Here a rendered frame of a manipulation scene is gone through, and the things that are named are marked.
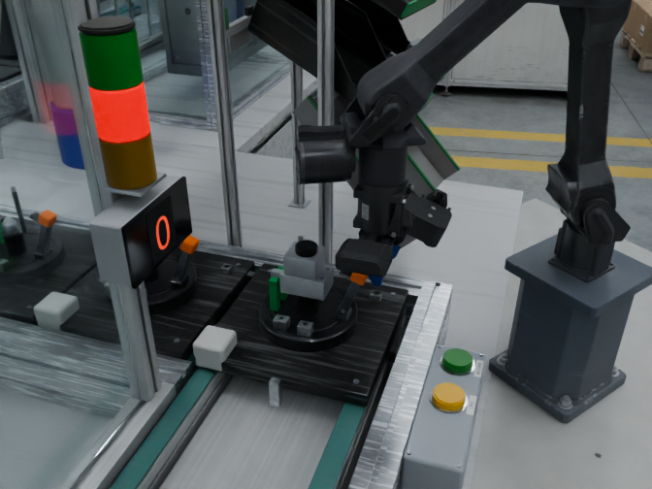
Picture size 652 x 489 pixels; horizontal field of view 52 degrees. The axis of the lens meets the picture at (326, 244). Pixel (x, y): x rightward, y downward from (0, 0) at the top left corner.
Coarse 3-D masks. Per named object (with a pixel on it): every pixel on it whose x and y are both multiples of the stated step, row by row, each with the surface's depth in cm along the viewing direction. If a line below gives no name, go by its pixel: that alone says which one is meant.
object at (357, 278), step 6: (342, 276) 89; (348, 276) 88; (354, 276) 88; (360, 276) 87; (366, 276) 87; (354, 282) 88; (360, 282) 88; (348, 288) 89; (354, 288) 89; (348, 294) 90; (354, 294) 89; (348, 300) 90; (342, 306) 91; (348, 306) 91; (342, 312) 92
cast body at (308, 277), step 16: (304, 240) 90; (288, 256) 88; (304, 256) 88; (320, 256) 89; (272, 272) 92; (288, 272) 89; (304, 272) 88; (320, 272) 90; (288, 288) 91; (304, 288) 90; (320, 288) 89
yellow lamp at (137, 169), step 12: (108, 144) 64; (120, 144) 63; (132, 144) 64; (144, 144) 65; (108, 156) 64; (120, 156) 64; (132, 156) 64; (144, 156) 65; (108, 168) 65; (120, 168) 65; (132, 168) 65; (144, 168) 66; (108, 180) 66; (120, 180) 65; (132, 180) 65; (144, 180) 66
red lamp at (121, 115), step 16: (96, 96) 61; (112, 96) 61; (128, 96) 61; (144, 96) 63; (96, 112) 62; (112, 112) 62; (128, 112) 62; (144, 112) 64; (112, 128) 62; (128, 128) 63; (144, 128) 64
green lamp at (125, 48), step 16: (80, 32) 59; (128, 32) 59; (96, 48) 59; (112, 48) 59; (128, 48) 60; (96, 64) 59; (112, 64) 59; (128, 64) 60; (96, 80) 60; (112, 80) 60; (128, 80) 61
